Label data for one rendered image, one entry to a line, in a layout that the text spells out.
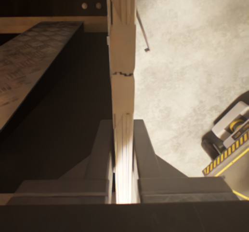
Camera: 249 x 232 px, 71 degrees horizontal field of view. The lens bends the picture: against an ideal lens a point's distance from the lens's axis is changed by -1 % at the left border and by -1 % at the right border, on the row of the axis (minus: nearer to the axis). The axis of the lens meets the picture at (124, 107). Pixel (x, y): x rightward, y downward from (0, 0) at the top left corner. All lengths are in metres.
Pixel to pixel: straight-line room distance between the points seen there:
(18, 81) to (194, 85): 1.01
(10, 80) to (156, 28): 0.83
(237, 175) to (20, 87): 1.19
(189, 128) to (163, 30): 0.69
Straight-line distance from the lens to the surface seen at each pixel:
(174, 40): 1.09
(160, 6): 1.07
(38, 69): 0.43
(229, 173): 1.25
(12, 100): 0.34
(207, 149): 1.33
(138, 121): 0.15
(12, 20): 0.99
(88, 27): 0.88
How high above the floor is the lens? 1.04
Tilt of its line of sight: 63 degrees down
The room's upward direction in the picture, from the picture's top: 177 degrees clockwise
